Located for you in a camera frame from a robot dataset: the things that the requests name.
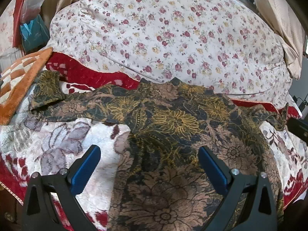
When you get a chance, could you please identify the brown gold batik shirt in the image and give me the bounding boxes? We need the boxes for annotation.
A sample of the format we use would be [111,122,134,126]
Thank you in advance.
[31,70,285,230]

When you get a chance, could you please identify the red white floral blanket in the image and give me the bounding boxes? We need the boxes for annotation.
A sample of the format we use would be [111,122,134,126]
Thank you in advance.
[0,51,308,231]

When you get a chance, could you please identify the beige curtain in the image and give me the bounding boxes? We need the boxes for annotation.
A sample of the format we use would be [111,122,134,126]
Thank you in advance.
[254,0,305,79]

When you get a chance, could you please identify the white floral bed sheet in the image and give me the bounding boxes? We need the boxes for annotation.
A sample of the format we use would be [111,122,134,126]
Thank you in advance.
[48,0,302,108]

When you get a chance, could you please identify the orange checkered pillow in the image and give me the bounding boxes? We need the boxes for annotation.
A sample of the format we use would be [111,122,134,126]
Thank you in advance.
[1,48,53,125]

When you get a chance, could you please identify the teal paper bag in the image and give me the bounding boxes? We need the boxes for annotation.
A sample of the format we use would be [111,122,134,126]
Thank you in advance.
[20,15,50,53]

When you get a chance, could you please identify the clear plastic bag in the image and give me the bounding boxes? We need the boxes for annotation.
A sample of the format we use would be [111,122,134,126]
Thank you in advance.
[20,0,45,24]

